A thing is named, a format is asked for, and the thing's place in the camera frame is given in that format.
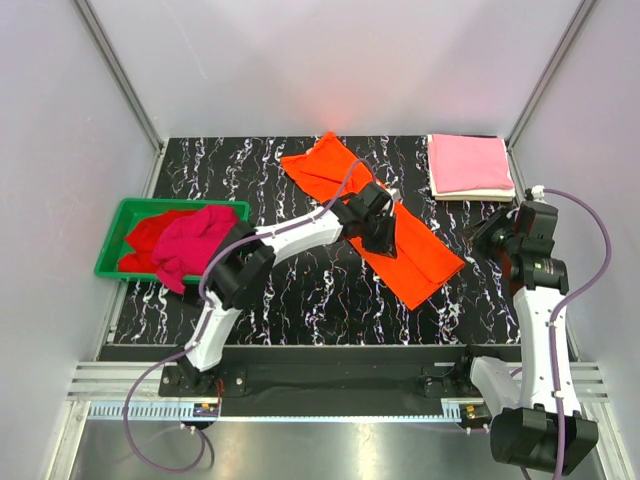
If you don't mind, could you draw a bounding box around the red t shirt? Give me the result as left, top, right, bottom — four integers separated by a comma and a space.
118, 210, 196, 274

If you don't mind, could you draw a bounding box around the aluminium frame rail front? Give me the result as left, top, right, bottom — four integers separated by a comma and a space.
64, 362, 614, 426

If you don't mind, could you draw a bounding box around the magenta t shirt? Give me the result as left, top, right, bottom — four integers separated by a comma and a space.
152, 205, 239, 294

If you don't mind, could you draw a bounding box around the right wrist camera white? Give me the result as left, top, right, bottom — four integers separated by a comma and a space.
524, 185, 546, 203

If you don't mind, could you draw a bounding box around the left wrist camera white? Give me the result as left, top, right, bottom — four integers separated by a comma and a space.
383, 188, 401, 216

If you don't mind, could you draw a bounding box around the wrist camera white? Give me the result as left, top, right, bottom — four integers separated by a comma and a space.
524, 185, 546, 203
383, 188, 401, 216

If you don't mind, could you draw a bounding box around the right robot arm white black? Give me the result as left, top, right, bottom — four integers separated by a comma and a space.
453, 200, 599, 479

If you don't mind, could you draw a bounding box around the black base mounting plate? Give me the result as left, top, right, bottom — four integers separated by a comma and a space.
158, 344, 516, 419

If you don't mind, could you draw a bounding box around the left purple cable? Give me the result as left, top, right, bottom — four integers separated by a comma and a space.
122, 158, 376, 474

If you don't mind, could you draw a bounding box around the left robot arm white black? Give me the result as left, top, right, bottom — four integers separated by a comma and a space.
175, 181, 400, 396

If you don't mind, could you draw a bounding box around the aluminium corner post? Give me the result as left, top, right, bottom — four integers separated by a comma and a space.
505, 0, 601, 151
71, 0, 164, 154

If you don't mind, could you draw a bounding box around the cream folded t shirt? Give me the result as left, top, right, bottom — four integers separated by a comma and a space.
427, 134, 516, 204

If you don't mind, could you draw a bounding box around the right aluminium corner post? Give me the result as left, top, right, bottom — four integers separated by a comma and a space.
505, 0, 601, 151

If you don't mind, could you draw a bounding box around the black marble pattern mat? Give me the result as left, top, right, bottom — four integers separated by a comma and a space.
97, 134, 581, 361

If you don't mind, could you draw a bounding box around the green plastic bin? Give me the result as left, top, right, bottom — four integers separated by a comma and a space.
94, 198, 251, 283

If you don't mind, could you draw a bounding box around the orange t shirt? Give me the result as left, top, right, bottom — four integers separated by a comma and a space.
281, 132, 465, 310

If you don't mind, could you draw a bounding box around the left aluminium corner post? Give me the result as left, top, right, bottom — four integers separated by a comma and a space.
71, 0, 164, 154

